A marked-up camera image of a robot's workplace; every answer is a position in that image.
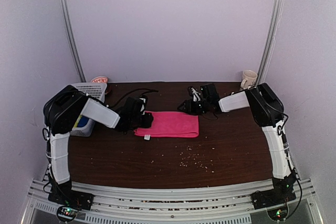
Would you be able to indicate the right aluminium post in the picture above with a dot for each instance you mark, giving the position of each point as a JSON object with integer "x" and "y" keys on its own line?
{"x": 270, "y": 41}

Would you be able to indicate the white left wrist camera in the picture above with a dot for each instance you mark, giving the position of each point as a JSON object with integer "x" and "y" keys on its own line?
{"x": 143, "y": 106}

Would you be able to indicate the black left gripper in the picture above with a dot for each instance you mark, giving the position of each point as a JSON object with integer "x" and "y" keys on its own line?
{"x": 147, "y": 122}

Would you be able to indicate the aluminium post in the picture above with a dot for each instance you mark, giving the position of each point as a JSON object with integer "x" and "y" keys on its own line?
{"x": 71, "y": 40}
{"x": 270, "y": 41}

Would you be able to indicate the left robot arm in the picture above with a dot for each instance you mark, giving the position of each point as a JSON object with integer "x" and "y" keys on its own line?
{"x": 73, "y": 111}

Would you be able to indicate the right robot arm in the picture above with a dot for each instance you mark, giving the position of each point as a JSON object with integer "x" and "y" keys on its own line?
{"x": 268, "y": 114}

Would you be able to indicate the blue rolled towel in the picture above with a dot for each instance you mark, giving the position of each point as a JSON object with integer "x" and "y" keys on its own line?
{"x": 82, "y": 122}

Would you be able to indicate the beige printed mug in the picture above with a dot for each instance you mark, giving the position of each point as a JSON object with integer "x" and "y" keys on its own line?
{"x": 249, "y": 78}

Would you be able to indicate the pink towel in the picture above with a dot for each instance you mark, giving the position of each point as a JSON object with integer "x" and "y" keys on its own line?
{"x": 171, "y": 124}

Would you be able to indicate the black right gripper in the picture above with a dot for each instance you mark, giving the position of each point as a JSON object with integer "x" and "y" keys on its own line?
{"x": 189, "y": 107}

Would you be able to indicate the white plastic basket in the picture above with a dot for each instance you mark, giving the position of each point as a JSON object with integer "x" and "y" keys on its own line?
{"x": 94, "y": 90}

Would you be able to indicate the red white bowl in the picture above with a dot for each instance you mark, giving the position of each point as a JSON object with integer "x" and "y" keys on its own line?
{"x": 100, "y": 79}

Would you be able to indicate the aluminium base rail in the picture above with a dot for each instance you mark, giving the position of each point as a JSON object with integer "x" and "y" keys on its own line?
{"x": 222, "y": 204}

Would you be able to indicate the left aluminium post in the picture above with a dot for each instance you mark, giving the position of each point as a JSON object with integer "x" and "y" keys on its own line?
{"x": 71, "y": 40}

